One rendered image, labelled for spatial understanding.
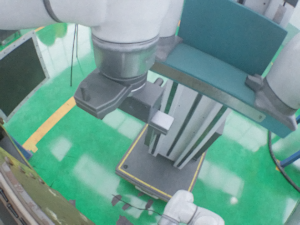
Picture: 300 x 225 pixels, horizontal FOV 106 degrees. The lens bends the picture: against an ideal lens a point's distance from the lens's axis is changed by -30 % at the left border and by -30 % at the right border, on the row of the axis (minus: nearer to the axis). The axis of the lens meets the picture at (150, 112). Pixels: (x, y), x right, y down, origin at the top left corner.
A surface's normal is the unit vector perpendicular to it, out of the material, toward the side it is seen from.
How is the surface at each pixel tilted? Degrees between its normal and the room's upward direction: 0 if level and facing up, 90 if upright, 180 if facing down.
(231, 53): 90
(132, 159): 0
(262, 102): 15
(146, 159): 0
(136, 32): 101
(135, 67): 90
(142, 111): 90
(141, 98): 0
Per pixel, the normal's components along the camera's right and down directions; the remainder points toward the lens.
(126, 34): 0.10, 0.90
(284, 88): -0.86, 0.41
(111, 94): 0.12, -0.59
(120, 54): -0.02, 0.80
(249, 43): -0.47, 0.68
